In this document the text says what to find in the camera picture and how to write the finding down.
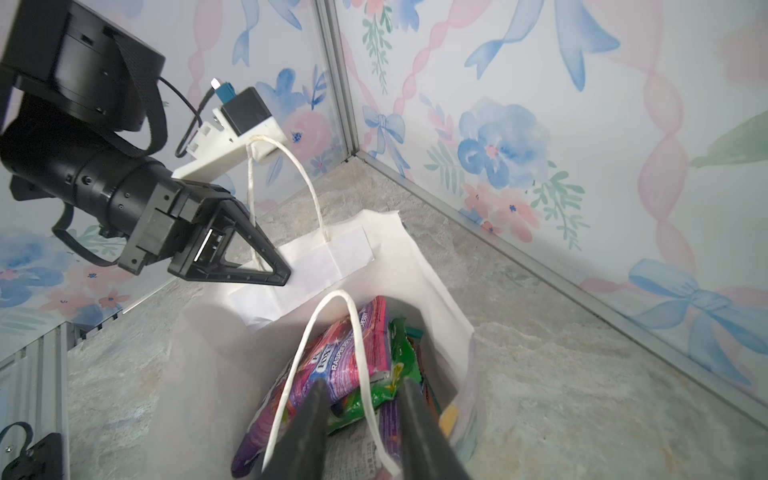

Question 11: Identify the yellow snack packet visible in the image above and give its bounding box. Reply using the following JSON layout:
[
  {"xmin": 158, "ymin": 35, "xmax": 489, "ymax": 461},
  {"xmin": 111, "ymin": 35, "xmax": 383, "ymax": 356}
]
[{"xmin": 438, "ymin": 403, "xmax": 459, "ymax": 439}]

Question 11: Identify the green Fox's candy bag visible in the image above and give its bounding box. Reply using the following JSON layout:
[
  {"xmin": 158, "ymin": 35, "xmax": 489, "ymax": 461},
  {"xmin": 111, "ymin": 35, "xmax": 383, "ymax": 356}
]
[{"xmin": 327, "ymin": 315, "xmax": 423, "ymax": 434}]

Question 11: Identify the aluminium rail frame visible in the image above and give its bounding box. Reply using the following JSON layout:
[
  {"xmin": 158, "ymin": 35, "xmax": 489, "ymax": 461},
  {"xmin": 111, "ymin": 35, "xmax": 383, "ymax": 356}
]
[{"xmin": 1, "ymin": 324, "xmax": 71, "ymax": 479}]

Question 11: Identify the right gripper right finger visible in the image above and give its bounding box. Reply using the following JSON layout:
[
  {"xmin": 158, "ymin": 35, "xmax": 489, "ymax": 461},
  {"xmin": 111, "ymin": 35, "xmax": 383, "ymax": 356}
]
[{"xmin": 397, "ymin": 380, "xmax": 470, "ymax": 480}]

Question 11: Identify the purple Fox's candy bag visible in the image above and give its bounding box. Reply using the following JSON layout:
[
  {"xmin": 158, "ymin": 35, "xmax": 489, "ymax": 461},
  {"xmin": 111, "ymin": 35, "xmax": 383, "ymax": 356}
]
[{"xmin": 231, "ymin": 296, "xmax": 390, "ymax": 478}]

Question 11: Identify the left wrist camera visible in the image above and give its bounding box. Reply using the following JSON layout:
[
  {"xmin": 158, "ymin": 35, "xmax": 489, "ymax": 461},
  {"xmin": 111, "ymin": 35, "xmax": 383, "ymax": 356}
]
[{"xmin": 172, "ymin": 79, "xmax": 289, "ymax": 183}]

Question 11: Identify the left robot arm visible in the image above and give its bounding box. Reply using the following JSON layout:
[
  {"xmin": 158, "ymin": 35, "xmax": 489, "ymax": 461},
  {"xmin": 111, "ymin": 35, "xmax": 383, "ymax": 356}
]
[{"xmin": 1, "ymin": 1, "xmax": 291, "ymax": 286}]

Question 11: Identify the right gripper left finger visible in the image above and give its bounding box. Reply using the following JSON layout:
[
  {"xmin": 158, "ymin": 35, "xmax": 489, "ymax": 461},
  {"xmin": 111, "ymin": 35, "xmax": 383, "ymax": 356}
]
[{"xmin": 259, "ymin": 380, "xmax": 330, "ymax": 480}]

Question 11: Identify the floral paper bag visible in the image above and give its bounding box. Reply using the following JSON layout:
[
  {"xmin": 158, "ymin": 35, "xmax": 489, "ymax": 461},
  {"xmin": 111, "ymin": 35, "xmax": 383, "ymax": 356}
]
[{"xmin": 141, "ymin": 210, "xmax": 477, "ymax": 479}]

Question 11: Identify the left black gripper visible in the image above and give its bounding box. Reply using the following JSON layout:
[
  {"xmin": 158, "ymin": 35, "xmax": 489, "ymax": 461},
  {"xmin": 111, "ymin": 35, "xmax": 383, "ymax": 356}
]
[{"xmin": 1, "ymin": 114, "xmax": 291, "ymax": 287}]

